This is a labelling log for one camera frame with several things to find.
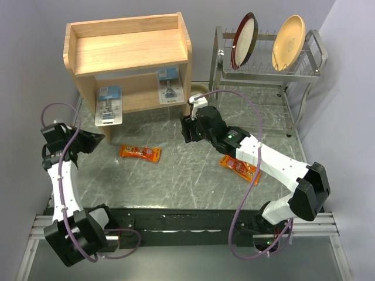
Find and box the blue blister razor pack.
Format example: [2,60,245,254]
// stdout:
[95,85,123,126]
[156,67,185,105]

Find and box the orange razor pack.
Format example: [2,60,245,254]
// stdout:
[244,162,261,181]
[219,155,260,186]
[120,145,161,163]

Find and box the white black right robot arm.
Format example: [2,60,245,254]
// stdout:
[180,106,330,233]

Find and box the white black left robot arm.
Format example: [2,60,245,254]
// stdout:
[41,123,117,267]

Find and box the wooden two-tier shelf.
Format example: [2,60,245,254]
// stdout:
[63,12,194,143]

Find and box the grey ceramic bowl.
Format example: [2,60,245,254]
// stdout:
[190,83,210,96]

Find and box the red rimmed white plate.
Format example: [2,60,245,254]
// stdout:
[230,12,258,70]

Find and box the steel dish rack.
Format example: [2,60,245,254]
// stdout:
[209,26,328,138]

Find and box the beige round plate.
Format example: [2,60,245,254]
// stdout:
[272,15,306,72]

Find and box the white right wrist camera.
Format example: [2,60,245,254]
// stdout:
[188,94,208,120]

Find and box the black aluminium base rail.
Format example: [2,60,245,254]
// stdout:
[29,201,340,255]

